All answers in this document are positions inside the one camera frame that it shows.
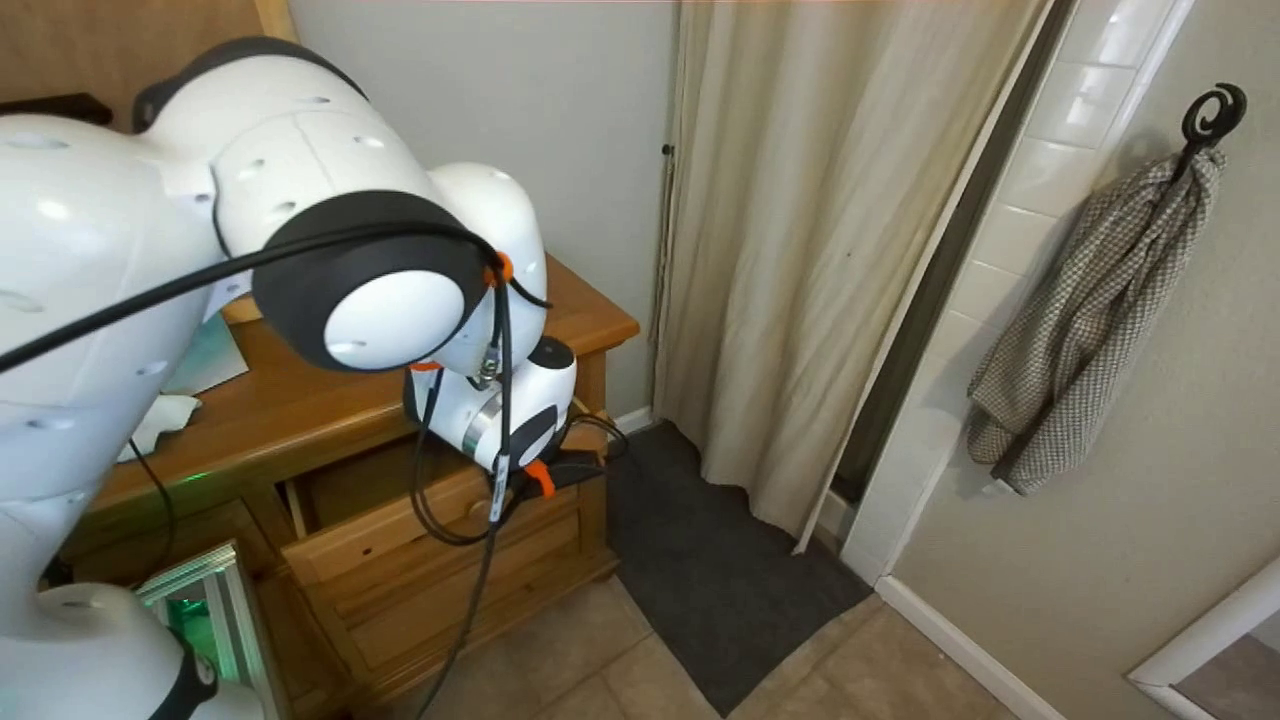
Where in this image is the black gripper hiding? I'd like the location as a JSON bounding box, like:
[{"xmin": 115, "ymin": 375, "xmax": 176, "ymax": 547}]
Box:
[{"xmin": 546, "ymin": 421, "xmax": 614, "ymax": 493}]

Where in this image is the wooden dresser drawer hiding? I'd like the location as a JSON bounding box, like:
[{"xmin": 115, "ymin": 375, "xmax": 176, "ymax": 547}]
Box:
[{"xmin": 277, "ymin": 429, "xmax": 627, "ymax": 703}]

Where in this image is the dark grey floor mat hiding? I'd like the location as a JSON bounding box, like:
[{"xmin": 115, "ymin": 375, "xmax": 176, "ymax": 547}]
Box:
[{"xmin": 603, "ymin": 416, "xmax": 878, "ymax": 720}]

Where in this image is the beige curtain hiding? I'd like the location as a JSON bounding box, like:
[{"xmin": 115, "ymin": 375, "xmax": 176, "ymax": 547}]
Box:
[{"xmin": 648, "ymin": 0, "xmax": 1060, "ymax": 545}]

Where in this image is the wooden dresser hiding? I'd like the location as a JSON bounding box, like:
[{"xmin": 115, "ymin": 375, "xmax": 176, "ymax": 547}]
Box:
[{"xmin": 52, "ymin": 255, "xmax": 643, "ymax": 720}]

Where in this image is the teal cloth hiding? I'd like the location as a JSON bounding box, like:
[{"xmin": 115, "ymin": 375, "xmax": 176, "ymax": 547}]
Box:
[{"xmin": 155, "ymin": 318, "xmax": 253, "ymax": 400}]

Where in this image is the green and white box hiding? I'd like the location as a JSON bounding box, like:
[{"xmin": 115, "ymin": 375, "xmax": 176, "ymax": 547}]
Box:
[{"xmin": 132, "ymin": 542, "xmax": 283, "ymax": 720}]

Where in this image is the white baseboard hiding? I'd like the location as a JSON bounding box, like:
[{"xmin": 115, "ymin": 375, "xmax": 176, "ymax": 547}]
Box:
[{"xmin": 873, "ymin": 571, "xmax": 1068, "ymax": 720}]

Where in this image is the white cloth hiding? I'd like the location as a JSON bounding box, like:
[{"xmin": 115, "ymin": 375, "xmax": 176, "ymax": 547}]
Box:
[{"xmin": 110, "ymin": 393, "xmax": 202, "ymax": 470}]

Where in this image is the grey hanging towel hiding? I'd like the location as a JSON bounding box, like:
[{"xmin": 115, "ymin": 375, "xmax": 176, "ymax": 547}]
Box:
[{"xmin": 964, "ymin": 144, "xmax": 1222, "ymax": 499}]

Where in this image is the wooden back board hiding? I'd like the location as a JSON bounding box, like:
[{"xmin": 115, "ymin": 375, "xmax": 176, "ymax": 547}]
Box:
[{"xmin": 0, "ymin": 0, "xmax": 301, "ymax": 136}]

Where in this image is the orange cable connector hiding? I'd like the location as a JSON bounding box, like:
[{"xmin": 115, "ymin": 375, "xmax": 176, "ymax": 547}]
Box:
[{"xmin": 521, "ymin": 457, "xmax": 564, "ymax": 506}]

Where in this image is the black bracket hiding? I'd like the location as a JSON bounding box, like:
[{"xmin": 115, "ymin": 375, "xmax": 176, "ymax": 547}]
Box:
[{"xmin": 0, "ymin": 87, "xmax": 121, "ymax": 131}]

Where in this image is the black spiral wall hook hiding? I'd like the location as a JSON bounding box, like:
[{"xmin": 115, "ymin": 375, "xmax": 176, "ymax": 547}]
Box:
[{"xmin": 1175, "ymin": 81, "xmax": 1251, "ymax": 176}]

